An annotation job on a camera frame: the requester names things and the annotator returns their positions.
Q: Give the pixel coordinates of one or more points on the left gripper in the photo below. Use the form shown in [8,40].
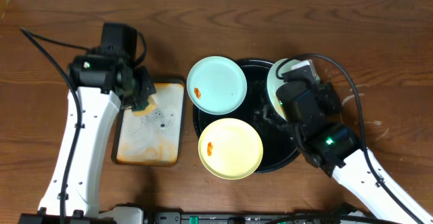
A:
[149,88]

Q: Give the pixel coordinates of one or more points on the green yellow sponge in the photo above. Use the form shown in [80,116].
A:
[145,107]

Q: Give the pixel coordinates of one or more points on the light blue plate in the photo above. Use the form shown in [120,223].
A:
[273,84]
[216,85]

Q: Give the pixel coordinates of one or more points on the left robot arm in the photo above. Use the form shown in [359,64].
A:
[102,86]

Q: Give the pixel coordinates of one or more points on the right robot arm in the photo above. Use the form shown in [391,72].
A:
[337,150]

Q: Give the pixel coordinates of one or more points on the rectangular soapy water tray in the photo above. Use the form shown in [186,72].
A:
[154,138]

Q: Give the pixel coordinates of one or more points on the black round tray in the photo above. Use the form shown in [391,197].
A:
[278,147]

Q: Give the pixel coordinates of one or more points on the pale yellow plate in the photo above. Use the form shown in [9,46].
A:
[230,148]

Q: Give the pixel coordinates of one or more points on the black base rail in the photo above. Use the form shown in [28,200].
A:
[209,218]

